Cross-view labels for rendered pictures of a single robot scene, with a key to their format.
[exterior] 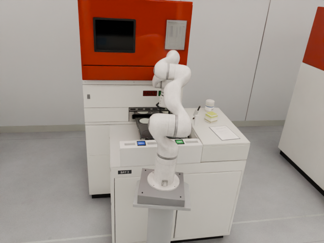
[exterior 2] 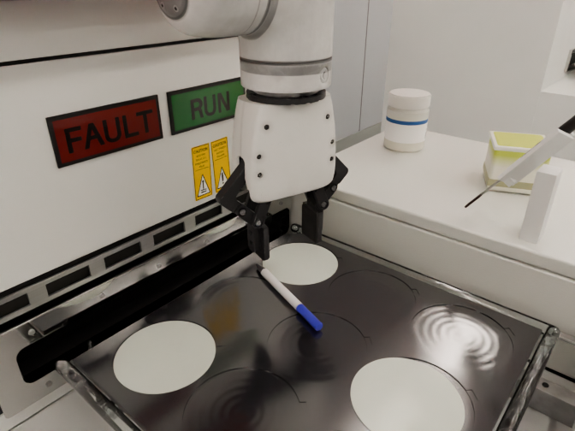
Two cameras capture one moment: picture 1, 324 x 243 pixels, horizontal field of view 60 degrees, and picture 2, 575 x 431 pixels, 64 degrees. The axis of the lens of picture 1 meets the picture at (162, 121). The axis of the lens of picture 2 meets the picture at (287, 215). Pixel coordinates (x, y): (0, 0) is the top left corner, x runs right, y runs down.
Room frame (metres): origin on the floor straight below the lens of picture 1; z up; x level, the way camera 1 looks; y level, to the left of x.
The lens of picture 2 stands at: (1.74, 0.25, 1.24)
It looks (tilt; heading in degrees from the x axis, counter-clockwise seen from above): 28 degrees down; 322
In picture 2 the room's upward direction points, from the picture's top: straight up
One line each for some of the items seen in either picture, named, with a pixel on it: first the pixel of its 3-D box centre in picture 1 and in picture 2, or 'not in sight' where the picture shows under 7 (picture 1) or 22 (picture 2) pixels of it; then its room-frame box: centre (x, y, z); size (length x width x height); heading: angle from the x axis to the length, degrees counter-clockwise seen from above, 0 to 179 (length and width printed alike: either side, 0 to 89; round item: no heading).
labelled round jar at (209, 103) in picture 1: (209, 105); (406, 120); (2.23, -0.39, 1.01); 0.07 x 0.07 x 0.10
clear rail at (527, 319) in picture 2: not in sight; (401, 270); (2.04, -0.17, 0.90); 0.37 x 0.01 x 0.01; 12
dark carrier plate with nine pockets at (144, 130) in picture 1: (160, 126); (317, 345); (2.01, 0.01, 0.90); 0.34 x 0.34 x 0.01; 12
